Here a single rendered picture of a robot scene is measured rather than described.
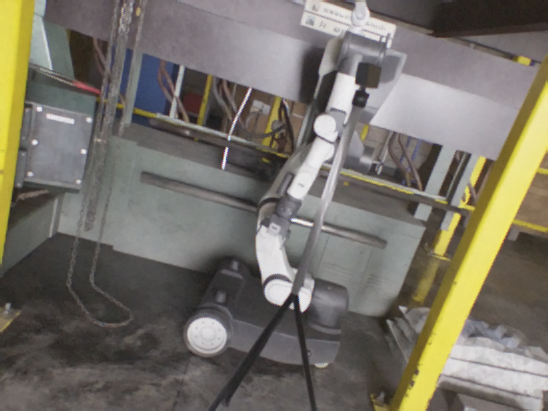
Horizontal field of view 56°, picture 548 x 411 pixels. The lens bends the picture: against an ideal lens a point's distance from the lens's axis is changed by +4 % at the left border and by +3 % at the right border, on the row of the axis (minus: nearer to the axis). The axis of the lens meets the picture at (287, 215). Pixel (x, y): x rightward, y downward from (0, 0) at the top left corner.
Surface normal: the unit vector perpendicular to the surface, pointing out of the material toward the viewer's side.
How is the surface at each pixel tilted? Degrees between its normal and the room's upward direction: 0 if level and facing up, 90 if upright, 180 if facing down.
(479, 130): 90
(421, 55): 78
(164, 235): 90
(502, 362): 66
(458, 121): 90
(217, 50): 90
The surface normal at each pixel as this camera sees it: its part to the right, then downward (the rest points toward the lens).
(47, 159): 0.34, 0.39
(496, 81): 0.07, 0.12
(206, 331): -0.07, 0.29
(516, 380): 0.25, -0.04
